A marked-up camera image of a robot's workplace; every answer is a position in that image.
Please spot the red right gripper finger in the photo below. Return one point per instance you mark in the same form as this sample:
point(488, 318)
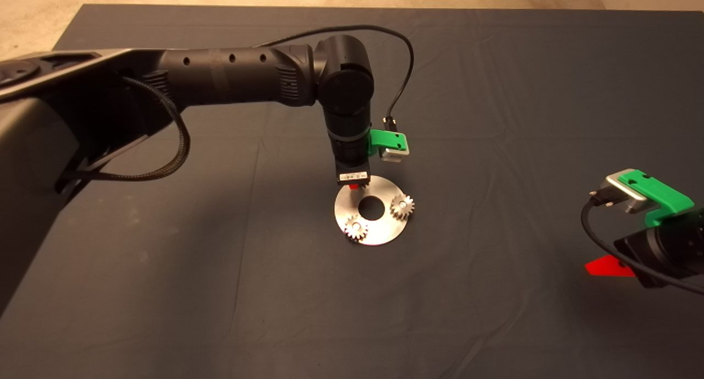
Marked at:
point(608, 267)

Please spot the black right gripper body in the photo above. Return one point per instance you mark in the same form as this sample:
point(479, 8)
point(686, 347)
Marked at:
point(638, 255)

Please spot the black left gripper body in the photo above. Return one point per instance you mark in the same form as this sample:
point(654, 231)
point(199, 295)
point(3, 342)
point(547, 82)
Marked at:
point(353, 171)

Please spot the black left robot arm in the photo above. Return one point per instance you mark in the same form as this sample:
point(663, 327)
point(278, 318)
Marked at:
point(220, 76)

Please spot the round metal carrier plate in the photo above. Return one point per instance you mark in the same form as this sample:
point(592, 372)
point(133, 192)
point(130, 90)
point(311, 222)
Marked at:
point(380, 229)

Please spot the dark grey table cloth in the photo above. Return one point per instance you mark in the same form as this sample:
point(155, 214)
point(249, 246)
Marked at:
point(330, 313)

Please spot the thick black braided sleeve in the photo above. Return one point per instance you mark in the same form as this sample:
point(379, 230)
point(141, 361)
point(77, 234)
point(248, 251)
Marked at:
point(186, 145)

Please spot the green left camera mount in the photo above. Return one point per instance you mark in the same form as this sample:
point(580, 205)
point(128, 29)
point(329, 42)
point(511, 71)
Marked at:
point(385, 139)

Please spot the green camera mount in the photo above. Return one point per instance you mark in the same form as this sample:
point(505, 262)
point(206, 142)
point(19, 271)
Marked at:
point(385, 139)
point(660, 195)

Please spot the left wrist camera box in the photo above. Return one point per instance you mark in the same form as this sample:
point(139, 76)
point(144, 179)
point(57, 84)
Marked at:
point(395, 152)

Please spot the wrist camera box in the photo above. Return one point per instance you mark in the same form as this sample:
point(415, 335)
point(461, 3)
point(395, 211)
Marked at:
point(395, 152)
point(624, 192)

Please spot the green right camera mount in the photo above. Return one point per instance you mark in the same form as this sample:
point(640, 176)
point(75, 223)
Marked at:
point(660, 195)

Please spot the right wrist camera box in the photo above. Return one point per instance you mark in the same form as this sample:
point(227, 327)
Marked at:
point(624, 192)

